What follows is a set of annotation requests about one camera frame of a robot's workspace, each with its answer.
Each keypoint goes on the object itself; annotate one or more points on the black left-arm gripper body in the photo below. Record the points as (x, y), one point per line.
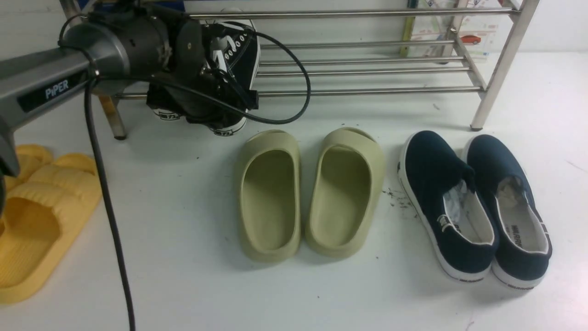
(193, 71)

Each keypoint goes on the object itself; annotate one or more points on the black canvas sneaker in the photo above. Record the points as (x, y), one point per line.
(162, 103)
(235, 50)

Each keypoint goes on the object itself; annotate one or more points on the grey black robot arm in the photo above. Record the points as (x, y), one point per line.
(104, 54)

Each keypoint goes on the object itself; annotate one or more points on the navy slip-on shoe left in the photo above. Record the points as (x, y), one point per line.
(442, 189)

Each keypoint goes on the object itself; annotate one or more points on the navy slip-on shoe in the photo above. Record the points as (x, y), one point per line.
(442, 189)
(524, 246)

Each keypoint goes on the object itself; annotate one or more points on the stainless steel shoe rack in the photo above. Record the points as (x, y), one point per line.
(520, 13)

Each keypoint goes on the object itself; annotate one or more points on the navy slip-on shoe right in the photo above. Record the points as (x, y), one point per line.
(524, 246)

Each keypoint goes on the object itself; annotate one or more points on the olive green slipper left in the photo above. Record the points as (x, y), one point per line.
(267, 177)

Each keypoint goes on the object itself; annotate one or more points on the olive green slipper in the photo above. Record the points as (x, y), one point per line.
(267, 177)
(349, 178)

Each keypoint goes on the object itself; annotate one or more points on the olive green slipper right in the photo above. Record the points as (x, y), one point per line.
(349, 178)

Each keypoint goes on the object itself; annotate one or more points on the yellow slipper back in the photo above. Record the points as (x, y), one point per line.
(31, 157)

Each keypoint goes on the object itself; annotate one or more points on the yellow slipper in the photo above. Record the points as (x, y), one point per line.
(43, 217)
(31, 157)

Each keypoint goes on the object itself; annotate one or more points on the yellow slipper front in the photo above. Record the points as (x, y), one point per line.
(43, 217)

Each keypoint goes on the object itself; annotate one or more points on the white printed carton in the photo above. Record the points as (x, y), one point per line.
(476, 32)

